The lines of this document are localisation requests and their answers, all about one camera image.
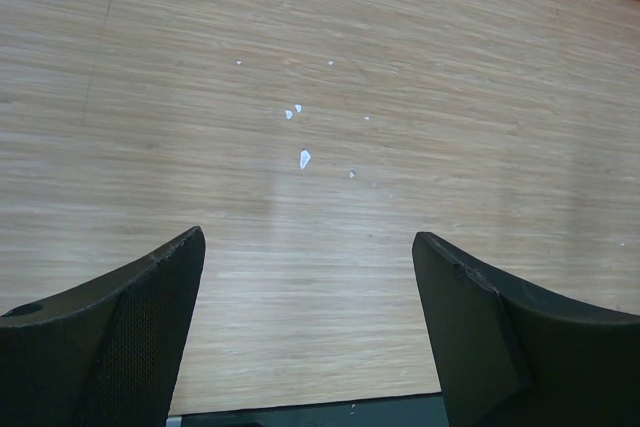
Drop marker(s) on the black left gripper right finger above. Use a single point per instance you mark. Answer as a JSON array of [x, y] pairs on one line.
[[511, 353]]

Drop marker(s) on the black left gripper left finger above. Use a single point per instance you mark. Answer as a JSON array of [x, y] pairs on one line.
[[106, 352]]

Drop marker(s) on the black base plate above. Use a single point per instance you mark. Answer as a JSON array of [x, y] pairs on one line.
[[411, 410]]

